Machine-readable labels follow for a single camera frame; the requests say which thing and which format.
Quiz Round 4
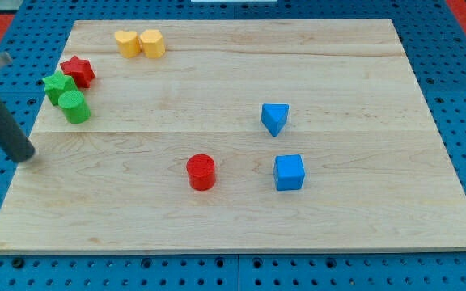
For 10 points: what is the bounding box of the red star block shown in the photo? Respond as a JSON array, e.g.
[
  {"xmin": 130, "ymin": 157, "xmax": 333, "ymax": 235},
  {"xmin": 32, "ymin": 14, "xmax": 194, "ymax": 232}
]
[{"xmin": 60, "ymin": 56, "xmax": 95, "ymax": 88}]

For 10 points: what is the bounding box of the green star block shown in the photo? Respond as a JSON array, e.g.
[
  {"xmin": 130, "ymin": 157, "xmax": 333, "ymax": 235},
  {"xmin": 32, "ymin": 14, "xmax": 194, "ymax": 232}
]
[{"xmin": 42, "ymin": 71, "xmax": 78, "ymax": 106}]

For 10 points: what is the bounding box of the red cylinder block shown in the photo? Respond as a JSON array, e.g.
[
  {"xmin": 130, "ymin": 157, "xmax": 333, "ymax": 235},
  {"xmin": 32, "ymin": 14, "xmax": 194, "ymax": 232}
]
[{"xmin": 186, "ymin": 154, "xmax": 216, "ymax": 191}]

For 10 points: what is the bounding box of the blue triangle block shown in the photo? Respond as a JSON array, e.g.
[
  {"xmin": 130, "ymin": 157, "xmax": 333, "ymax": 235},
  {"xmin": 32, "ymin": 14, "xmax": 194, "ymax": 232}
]
[{"xmin": 261, "ymin": 103, "xmax": 290, "ymax": 137}]

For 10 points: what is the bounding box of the blue cube block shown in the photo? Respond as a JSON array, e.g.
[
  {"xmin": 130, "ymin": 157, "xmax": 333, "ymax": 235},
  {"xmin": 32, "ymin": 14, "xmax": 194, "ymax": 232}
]
[{"xmin": 273, "ymin": 154, "xmax": 306, "ymax": 191}]

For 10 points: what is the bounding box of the light wooden board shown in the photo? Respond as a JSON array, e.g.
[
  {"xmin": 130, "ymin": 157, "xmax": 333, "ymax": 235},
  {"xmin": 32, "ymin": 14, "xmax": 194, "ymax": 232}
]
[{"xmin": 0, "ymin": 19, "xmax": 466, "ymax": 255}]

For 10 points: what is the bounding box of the yellow hexagon block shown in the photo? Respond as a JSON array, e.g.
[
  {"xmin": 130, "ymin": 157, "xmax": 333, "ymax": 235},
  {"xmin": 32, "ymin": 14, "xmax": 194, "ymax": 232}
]
[{"xmin": 139, "ymin": 29, "xmax": 166, "ymax": 59}]

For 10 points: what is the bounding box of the yellow heart block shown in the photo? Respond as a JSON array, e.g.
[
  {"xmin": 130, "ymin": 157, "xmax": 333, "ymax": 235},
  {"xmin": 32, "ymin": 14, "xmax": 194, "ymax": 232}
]
[{"xmin": 114, "ymin": 30, "xmax": 142, "ymax": 58}]

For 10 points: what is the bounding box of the green cylinder block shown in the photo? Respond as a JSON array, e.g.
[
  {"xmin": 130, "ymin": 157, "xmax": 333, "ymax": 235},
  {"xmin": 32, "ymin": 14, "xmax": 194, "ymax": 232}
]
[{"xmin": 58, "ymin": 91, "xmax": 91, "ymax": 124}]

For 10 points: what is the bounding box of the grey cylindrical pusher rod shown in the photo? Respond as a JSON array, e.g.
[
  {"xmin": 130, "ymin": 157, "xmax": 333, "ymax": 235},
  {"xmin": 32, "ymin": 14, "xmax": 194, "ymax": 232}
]
[{"xmin": 0, "ymin": 100, "xmax": 36, "ymax": 163}]

